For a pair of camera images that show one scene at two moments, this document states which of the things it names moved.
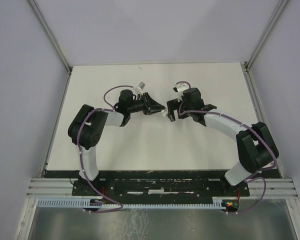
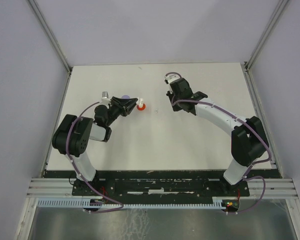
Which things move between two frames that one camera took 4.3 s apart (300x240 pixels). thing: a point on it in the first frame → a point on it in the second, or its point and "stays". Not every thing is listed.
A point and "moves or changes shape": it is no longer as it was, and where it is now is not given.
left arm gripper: x=151 y=106 → x=120 y=103
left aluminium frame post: x=55 y=46 stays
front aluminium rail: x=61 y=188 stays
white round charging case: x=165 y=112 moves or changes shape
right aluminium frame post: x=259 y=44 stays
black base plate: x=158 y=186 stays
